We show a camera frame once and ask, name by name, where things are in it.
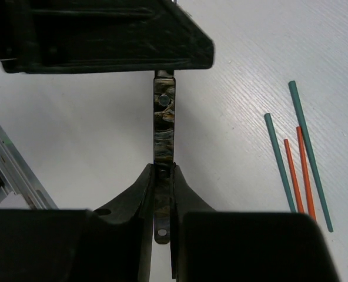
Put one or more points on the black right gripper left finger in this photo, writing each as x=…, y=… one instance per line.
x=111, y=243

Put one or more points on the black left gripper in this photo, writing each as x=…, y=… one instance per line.
x=72, y=37

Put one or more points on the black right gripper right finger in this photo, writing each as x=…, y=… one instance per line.
x=211, y=245

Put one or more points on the teal chopstick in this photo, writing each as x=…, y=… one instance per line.
x=310, y=152
x=279, y=161

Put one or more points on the orange chopstick lower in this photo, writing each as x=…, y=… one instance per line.
x=293, y=176

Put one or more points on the orange chopstick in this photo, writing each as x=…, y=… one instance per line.
x=293, y=176
x=305, y=173

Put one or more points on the orange chopstick upper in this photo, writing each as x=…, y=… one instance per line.
x=305, y=173

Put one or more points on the aluminium table frame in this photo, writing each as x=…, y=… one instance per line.
x=19, y=187

